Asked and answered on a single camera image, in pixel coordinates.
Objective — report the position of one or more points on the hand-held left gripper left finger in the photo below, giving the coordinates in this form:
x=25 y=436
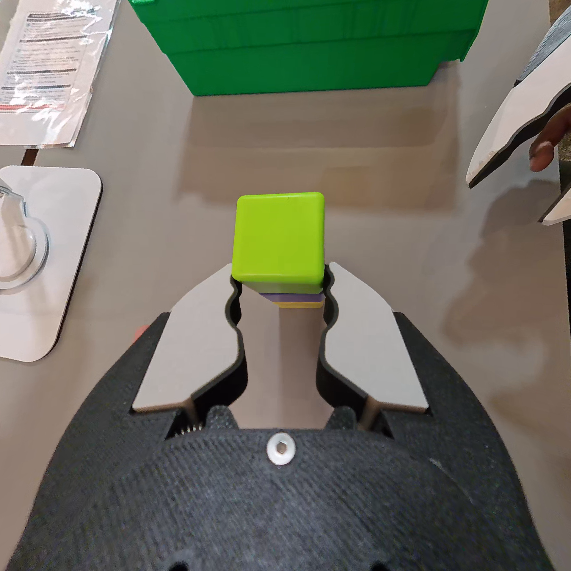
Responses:
x=196 y=352

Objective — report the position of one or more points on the laminated paper sheet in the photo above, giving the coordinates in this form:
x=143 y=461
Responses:
x=44 y=67

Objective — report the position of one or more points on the purple cube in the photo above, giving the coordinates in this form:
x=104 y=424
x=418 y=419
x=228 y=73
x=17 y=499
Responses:
x=290 y=297

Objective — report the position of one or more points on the person's right hand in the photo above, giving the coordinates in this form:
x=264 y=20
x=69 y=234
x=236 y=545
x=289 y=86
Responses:
x=546 y=147

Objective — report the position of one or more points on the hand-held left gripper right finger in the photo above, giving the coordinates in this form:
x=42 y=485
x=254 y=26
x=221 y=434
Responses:
x=370 y=357

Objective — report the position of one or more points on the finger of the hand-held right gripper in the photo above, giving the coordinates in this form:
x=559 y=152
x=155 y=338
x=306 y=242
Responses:
x=513 y=120
x=560 y=207

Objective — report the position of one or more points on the yellow cube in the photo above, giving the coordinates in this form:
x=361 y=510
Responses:
x=299 y=305

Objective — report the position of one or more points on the person's left hand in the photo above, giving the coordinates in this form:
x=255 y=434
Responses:
x=140 y=332

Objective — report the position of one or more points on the green plastic bin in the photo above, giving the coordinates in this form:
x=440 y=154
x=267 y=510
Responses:
x=312 y=58

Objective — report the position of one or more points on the white document stand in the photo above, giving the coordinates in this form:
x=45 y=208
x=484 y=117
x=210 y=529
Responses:
x=67 y=267

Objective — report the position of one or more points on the lime green cube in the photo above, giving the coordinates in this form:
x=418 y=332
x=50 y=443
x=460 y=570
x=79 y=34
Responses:
x=279 y=236

